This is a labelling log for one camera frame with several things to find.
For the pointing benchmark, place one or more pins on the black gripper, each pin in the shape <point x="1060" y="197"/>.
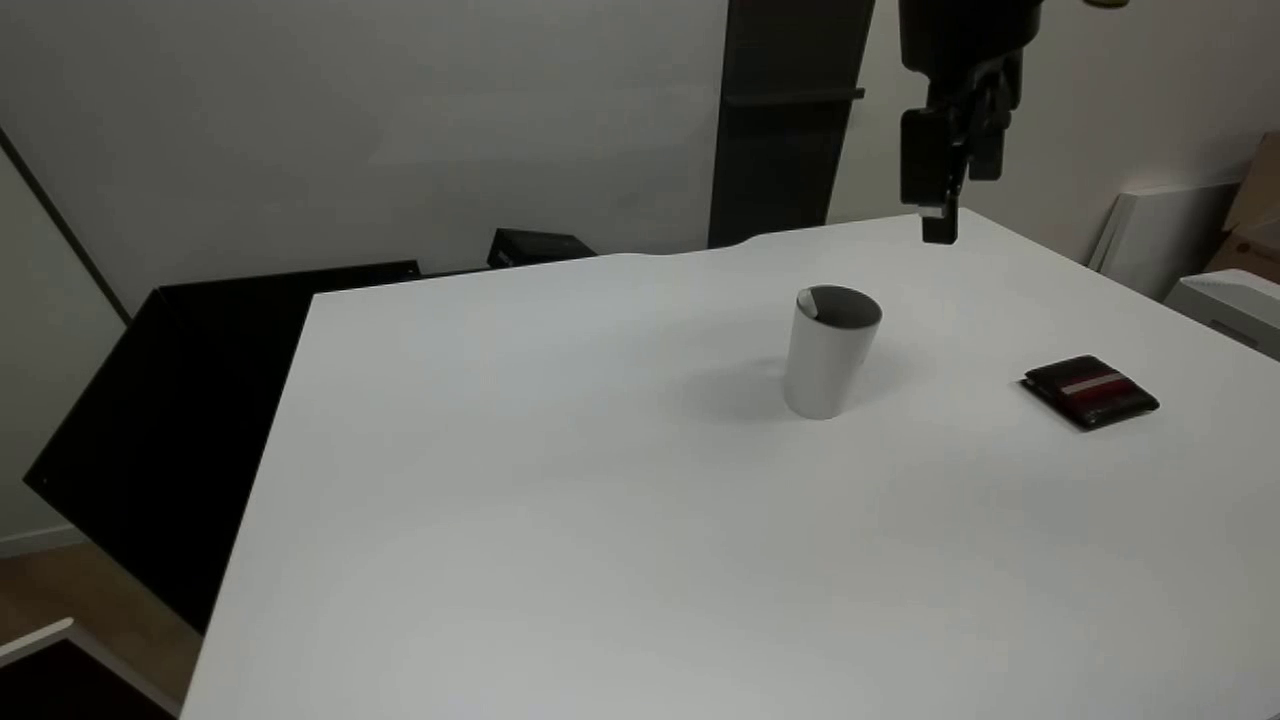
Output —
<point x="968" y="32"/>

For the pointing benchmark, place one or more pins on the white mug with grey inside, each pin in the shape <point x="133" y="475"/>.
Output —
<point x="826" y="374"/>

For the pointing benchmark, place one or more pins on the tall dark panel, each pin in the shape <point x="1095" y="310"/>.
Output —
<point x="786" y="123"/>

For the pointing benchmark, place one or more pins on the black eraser with red stripe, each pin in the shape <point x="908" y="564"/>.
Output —
<point x="1091" y="392"/>

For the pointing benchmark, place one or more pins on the brown cardboard box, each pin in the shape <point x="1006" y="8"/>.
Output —
<point x="1260" y="203"/>

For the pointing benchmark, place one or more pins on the small black box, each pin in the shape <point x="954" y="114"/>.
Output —
<point x="532" y="247"/>

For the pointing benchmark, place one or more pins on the thin black diagonal rod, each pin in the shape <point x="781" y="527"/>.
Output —
<point x="62" y="226"/>

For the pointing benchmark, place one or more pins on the black board with white edge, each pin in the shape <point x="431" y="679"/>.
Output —
<point x="64" y="682"/>

